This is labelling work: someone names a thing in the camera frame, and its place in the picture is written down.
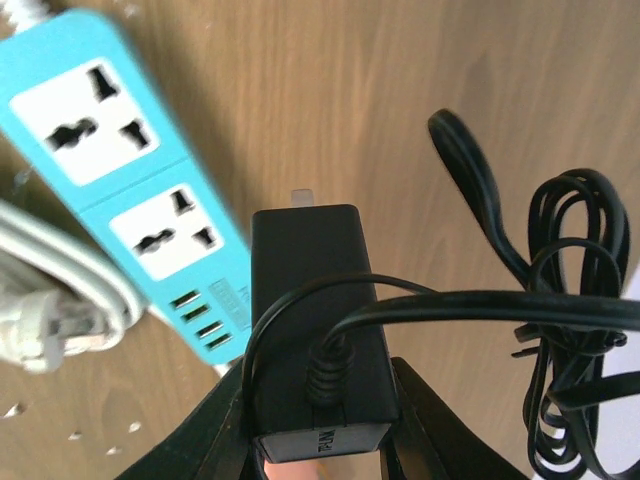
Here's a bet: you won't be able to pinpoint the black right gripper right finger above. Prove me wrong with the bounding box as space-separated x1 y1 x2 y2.
380 357 528 480

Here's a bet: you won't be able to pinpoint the teal power strip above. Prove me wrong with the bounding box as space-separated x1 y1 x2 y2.
1 1 251 365

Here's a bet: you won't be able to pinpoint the white orange-strip cable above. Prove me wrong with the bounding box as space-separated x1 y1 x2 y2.
0 199 149 375

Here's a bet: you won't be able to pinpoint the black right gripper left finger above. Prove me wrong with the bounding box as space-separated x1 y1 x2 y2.
118 364 260 480

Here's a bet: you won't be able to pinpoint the black power adapter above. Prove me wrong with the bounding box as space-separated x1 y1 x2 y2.
241 108 640 480

